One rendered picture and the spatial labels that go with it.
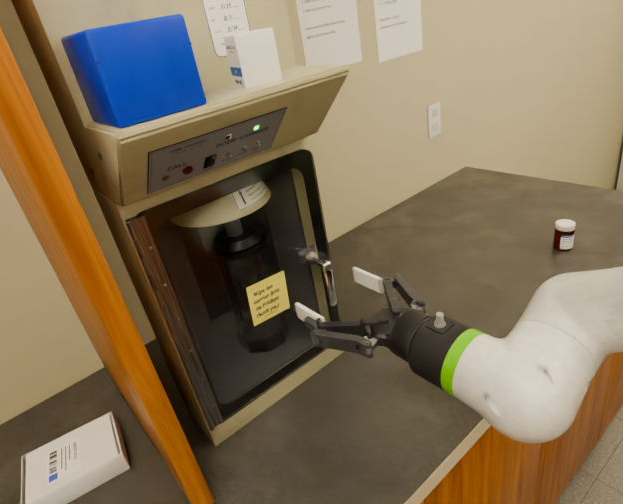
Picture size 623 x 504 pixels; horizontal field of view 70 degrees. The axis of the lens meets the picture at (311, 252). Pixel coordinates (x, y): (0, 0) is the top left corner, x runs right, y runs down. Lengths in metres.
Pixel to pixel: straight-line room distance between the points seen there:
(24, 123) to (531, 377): 0.57
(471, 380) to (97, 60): 0.52
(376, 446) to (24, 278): 0.76
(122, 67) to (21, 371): 0.81
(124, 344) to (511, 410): 0.45
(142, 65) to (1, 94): 0.12
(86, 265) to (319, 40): 0.96
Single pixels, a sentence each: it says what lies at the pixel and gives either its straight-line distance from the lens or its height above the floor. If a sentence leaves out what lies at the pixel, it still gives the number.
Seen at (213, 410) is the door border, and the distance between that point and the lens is 0.81.
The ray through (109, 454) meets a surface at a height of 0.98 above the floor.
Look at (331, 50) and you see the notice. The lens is 1.35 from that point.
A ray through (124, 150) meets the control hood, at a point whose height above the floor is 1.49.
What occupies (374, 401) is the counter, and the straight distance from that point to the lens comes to 0.87.
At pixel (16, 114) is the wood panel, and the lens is 0.49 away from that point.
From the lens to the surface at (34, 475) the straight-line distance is 0.96.
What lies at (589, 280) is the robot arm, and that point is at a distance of 0.60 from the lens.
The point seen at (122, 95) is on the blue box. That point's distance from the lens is 0.49.
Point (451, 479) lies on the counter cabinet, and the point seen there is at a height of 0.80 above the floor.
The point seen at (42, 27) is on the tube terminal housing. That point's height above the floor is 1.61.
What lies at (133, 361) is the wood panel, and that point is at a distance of 0.59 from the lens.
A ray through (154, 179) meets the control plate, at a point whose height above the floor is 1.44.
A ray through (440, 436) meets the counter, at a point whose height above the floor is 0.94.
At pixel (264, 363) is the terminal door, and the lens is 0.82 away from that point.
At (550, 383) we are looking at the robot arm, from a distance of 0.57.
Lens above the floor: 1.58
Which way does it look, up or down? 28 degrees down
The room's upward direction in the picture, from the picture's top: 11 degrees counter-clockwise
